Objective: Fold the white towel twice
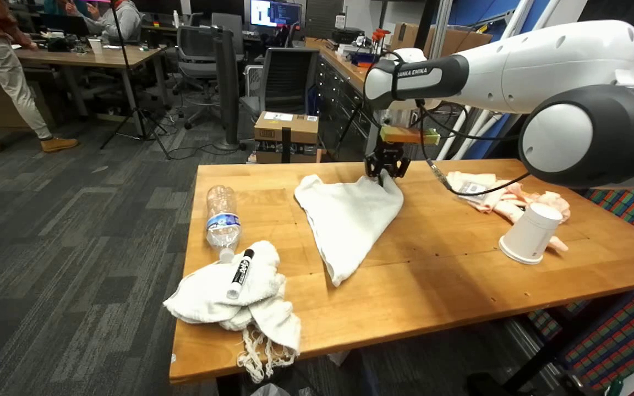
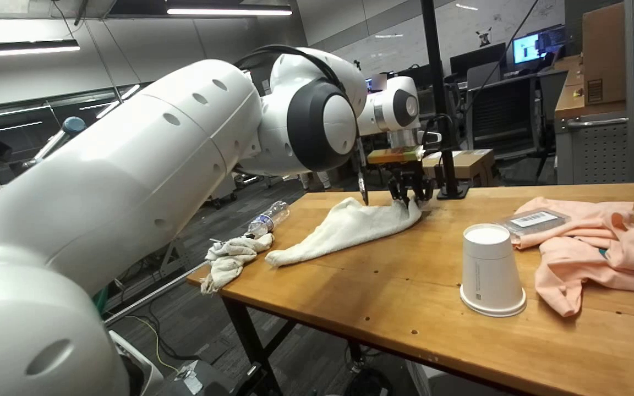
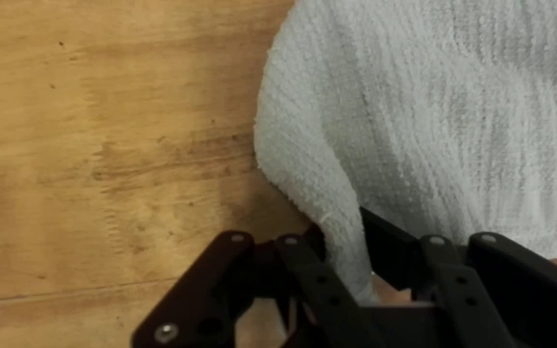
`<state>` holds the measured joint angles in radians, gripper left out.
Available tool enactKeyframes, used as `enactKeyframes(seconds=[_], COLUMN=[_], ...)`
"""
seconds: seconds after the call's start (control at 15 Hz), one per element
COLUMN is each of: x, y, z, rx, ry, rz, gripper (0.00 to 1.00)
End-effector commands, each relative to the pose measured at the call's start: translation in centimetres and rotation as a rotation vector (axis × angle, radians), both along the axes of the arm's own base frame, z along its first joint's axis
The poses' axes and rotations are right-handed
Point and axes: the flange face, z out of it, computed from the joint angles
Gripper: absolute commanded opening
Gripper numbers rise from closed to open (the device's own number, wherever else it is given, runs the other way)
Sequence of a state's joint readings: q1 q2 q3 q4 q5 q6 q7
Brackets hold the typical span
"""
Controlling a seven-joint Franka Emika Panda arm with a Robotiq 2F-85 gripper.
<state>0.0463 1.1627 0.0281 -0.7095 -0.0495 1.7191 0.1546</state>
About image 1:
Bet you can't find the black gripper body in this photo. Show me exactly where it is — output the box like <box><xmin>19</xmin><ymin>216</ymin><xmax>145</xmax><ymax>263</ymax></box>
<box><xmin>371</xmin><ymin>136</ymin><xmax>406</xmax><ymax>165</ymax></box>

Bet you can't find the white towel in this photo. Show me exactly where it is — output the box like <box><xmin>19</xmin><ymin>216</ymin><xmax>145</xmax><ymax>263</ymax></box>
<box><xmin>290</xmin><ymin>172</ymin><xmax>407</xmax><ymax>287</ymax></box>

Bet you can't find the dark workbench with wooden top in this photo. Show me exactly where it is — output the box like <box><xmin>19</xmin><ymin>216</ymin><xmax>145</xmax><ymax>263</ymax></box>
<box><xmin>307</xmin><ymin>34</ymin><xmax>407</xmax><ymax>165</ymax></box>

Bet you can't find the pink cloth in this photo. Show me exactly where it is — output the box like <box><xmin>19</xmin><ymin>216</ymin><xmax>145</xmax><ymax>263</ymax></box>
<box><xmin>444</xmin><ymin>168</ymin><xmax>575</xmax><ymax>257</ymax></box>

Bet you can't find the dark blank screen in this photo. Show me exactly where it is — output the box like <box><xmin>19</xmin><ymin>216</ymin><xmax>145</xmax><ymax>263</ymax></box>
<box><xmin>259</xmin><ymin>46</ymin><xmax>320</xmax><ymax>117</ymax></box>

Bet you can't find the white paper cup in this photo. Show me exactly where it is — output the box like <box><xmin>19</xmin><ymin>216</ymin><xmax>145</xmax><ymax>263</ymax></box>
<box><xmin>497</xmin><ymin>201</ymin><xmax>567</xmax><ymax>266</ymax></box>

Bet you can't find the clear plastic water bottle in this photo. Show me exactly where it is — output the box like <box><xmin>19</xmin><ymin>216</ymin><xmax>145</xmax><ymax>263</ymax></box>
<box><xmin>205</xmin><ymin>182</ymin><xmax>244</xmax><ymax>263</ymax></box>

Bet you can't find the black and white marker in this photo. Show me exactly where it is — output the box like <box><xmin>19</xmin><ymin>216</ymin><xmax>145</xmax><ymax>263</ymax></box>
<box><xmin>225</xmin><ymin>246</ymin><xmax>257</xmax><ymax>301</ymax></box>

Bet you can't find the lit computer monitor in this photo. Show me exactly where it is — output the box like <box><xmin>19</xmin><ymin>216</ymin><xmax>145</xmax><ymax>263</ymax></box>
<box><xmin>250</xmin><ymin>0</ymin><xmax>305</xmax><ymax>30</ymax></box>

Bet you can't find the crumpled white rag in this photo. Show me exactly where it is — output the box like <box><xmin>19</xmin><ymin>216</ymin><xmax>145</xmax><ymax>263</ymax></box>
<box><xmin>160</xmin><ymin>237</ymin><xmax>305</xmax><ymax>385</ymax></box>

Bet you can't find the grey office chair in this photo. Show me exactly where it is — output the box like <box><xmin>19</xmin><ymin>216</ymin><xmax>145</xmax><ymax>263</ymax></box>
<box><xmin>172</xmin><ymin>24</ymin><xmax>221</xmax><ymax>83</ymax></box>

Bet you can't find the black tripod stand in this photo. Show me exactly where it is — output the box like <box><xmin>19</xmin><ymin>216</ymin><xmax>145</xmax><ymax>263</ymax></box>
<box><xmin>100</xmin><ymin>0</ymin><xmax>175</xmax><ymax>161</ymax></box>

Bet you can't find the seated person in light shirt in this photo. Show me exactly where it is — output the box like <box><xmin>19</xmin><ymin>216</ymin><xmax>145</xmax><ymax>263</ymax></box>
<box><xmin>72</xmin><ymin>0</ymin><xmax>145</xmax><ymax>43</ymax></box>

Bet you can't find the wooden office table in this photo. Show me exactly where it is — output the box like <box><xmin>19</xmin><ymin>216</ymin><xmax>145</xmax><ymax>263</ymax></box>
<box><xmin>16</xmin><ymin>41</ymin><xmax>169</xmax><ymax>120</ymax></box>

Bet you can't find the person in brown top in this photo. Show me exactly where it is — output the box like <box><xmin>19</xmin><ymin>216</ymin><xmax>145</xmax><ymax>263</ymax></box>
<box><xmin>0</xmin><ymin>0</ymin><xmax>82</xmax><ymax>156</ymax></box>

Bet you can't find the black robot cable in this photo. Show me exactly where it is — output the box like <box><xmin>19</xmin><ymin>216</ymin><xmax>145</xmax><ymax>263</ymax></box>
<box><xmin>412</xmin><ymin>96</ymin><xmax>533</xmax><ymax>197</ymax></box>

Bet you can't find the black table leg frame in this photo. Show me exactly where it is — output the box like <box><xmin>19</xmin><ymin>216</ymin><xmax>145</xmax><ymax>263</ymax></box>
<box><xmin>469</xmin><ymin>292</ymin><xmax>631</xmax><ymax>396</ymax></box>

